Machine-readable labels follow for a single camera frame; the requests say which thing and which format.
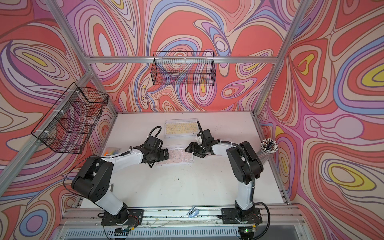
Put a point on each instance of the pink keyboard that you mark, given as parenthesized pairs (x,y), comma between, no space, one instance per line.
(178,156)

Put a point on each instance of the metal cup with pencils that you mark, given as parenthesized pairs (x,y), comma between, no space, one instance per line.
(268,147)

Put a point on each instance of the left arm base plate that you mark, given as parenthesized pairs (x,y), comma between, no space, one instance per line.
(129,217)

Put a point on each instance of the black wire basket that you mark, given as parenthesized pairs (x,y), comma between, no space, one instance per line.
(183,68)
(74,121)

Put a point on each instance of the colourful marker pack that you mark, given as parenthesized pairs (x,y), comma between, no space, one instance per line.
(111,152)

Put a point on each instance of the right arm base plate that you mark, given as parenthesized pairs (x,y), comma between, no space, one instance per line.
(231,216)

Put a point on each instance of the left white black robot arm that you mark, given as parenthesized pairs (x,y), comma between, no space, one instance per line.
(92,181)

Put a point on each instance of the blue white binder clip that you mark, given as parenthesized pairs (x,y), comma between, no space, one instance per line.
(193,212)

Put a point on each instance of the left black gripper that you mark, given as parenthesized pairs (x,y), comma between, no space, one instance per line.
(163,157)

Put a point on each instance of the yellow keyboard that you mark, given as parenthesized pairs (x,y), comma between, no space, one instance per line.
(181,128)

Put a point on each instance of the black wire basket left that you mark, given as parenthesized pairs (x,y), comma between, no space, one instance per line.
(74,121)

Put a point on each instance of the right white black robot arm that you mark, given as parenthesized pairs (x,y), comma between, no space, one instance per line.
(245,164)

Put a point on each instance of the black wire basket back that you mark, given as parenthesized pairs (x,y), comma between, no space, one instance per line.
(183,68)

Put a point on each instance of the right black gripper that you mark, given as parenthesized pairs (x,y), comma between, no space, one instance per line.
(192,146)

